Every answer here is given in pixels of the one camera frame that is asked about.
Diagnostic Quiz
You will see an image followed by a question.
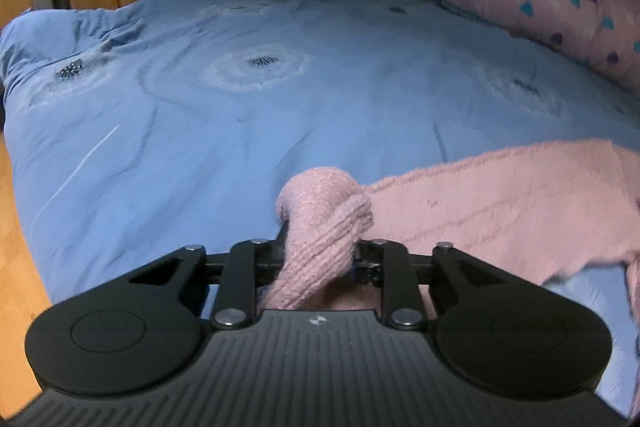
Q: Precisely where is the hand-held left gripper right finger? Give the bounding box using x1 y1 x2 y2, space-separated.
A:
351 238 502 331

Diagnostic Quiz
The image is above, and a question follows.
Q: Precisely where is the pink knitted sweater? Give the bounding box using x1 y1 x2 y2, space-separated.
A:
259 139 640 314

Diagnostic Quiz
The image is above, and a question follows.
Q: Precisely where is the blue floral bed cover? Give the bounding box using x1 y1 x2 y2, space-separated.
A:
0 0 640 413

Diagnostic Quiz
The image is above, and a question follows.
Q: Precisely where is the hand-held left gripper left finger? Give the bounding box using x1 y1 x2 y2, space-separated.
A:
128 221 291 329

